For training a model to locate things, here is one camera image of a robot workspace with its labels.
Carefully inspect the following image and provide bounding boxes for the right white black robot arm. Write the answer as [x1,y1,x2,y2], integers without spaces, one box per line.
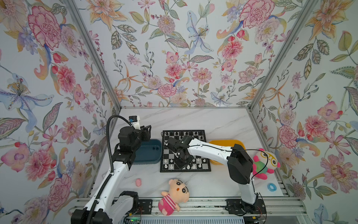
[166,136,258,205]

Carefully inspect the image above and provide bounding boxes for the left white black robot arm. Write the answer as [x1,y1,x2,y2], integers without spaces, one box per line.
[70,126,152,224]

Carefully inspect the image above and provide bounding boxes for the black and white chessboard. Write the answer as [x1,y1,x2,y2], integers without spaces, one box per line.
[160,130,211,173]

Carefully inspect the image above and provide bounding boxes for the teal plastic tray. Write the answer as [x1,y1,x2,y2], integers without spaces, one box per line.
[133,139,162,165]

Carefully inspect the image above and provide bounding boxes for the pink striped plush doll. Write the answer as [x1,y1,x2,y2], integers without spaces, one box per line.
[158,179,190,216]

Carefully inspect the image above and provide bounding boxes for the small pink eraser toy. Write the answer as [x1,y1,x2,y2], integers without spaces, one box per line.
[135,178,142,187]

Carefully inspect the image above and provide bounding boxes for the yellow plastic tray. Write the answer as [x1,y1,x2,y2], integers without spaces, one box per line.
[209,140,246,149]

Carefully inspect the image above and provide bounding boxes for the pink green plush toy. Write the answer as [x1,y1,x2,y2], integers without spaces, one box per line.
[253,148,281,180]

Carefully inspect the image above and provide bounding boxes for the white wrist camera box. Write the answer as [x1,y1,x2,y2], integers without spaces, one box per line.
[129,115,140,130]

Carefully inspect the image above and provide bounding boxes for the black corrugated cable hose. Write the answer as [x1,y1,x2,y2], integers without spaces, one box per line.
[85,114,132,224]

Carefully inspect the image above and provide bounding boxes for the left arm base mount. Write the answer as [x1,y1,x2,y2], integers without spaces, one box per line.
[126,199,153,216]

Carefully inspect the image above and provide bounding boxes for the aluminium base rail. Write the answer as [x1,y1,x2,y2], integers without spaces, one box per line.
[68,197,308,217]

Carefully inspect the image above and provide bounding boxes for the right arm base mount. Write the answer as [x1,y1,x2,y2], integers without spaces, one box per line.
[225,199,267,216]

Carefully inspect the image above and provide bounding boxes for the blue ring sticker card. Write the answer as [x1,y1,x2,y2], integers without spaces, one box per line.
[263,182,283,197]

